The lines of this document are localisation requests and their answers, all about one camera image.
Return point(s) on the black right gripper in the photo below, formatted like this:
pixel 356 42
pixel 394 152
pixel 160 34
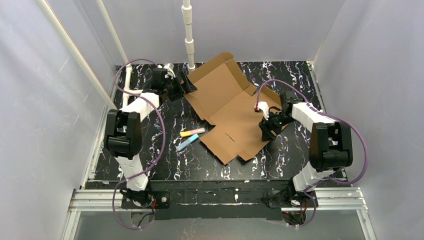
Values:
pixel 269 125

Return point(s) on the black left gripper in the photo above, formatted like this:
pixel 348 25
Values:
pixel 180 85

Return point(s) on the brown cardboard box sheet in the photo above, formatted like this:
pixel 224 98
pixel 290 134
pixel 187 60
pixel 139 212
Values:
pixel 226 100

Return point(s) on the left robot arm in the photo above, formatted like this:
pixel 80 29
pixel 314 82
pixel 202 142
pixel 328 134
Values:
pixel 123 130

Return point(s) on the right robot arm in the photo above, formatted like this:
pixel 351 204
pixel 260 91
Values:
pixel 330 146

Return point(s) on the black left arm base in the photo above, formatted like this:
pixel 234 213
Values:
pixel 147 199

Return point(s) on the orange pink highlighter marker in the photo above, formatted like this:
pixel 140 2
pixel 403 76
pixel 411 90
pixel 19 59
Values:
pixel 192 132

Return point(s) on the blue highlighter marker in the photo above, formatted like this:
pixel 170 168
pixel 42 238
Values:
pixel 187 142

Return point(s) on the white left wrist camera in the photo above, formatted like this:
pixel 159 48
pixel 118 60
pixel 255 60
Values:
pixel 170 70

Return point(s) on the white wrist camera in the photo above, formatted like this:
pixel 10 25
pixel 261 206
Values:
pixel 170 70
pixel 262 107

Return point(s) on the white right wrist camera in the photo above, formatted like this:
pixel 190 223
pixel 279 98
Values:
pixel 262 107

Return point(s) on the white pvc pipe frame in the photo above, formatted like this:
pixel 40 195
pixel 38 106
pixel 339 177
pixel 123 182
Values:
pixel 101 35

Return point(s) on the aluminium rail frame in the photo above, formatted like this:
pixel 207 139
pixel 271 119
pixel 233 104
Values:
pixel 212 200

